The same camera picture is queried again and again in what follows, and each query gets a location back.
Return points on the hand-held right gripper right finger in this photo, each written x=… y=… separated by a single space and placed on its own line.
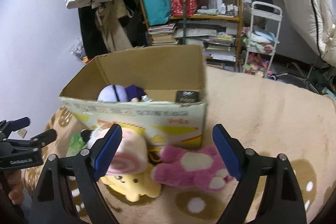
x=227 y=153

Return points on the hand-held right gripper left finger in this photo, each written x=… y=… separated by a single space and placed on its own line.
x=107 y=150

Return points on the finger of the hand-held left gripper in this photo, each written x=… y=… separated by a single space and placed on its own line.
x=18 y=123
x=44 y=136

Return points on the panda plush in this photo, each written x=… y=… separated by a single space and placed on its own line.
x=88 y=138

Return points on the pink swirl roll plush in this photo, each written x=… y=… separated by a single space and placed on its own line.
x=131 y=158

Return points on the green soft toy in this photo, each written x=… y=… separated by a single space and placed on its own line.
x=74 y=146

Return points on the pink bear plush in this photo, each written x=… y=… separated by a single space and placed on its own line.
x=189 y=171

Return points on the yellow bear plush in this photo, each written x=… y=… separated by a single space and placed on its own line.
x=136 y=184

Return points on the printed cardboard box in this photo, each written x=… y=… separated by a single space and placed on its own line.
x=170 y=69

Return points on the blue white soft toy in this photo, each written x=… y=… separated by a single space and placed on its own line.
x=262 y=36

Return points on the person's left hand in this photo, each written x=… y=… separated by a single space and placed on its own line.
x=14 y=184

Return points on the beige printed blanket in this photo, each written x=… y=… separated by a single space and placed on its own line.
x=262 y=113

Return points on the round lilac plush toy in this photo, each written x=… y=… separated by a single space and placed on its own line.
x=110 y=92

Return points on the dark purple plush doll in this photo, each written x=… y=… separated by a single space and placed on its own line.
x=134 y=91

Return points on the black packet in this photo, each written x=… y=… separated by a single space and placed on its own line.
x=187 y=96

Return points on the plastic bag of toys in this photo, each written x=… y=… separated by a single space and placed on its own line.
x=77 y=50

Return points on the pile of pastel plush toys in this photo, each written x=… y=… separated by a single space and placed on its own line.
x=256 y=61

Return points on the black metal stand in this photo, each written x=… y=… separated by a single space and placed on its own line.
x=302 y=74

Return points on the black coat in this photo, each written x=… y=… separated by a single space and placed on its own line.
x=89 y=32

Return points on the pile of magazines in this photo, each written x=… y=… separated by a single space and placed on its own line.
x=215 y=40

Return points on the beige coat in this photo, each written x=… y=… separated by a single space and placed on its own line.
x=115 y=29

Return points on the stack of books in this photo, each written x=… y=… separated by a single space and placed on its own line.
x=162 y=35

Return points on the black jacket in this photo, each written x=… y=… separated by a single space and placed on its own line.
x=134 y=22

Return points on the white trolley cart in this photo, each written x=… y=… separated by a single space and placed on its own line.
x=278 y=24

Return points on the group of white cosmetic bottles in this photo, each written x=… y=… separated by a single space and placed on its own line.
x=219 y=3

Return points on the teal bag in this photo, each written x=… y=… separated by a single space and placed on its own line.
x=157 y=6

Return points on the white wall socket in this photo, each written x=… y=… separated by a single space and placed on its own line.
x=22 y=132

